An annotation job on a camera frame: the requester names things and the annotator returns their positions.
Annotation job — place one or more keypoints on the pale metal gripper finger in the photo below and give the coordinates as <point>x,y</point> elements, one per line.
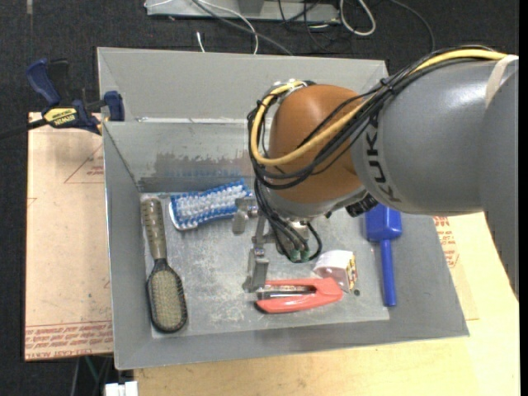
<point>256,274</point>
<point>241,222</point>

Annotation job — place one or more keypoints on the blue and white scrub brush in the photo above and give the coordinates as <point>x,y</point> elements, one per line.
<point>206,206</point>

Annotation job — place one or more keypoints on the grey metal bin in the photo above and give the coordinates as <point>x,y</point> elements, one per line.
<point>214,270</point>

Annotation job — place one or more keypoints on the red stapler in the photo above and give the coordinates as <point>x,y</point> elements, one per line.
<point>297,298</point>

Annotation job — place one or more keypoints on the white plug adapter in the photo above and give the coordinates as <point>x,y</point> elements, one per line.
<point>335,267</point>

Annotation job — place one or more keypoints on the blue plastic scoop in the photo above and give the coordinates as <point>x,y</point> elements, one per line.
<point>384,229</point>

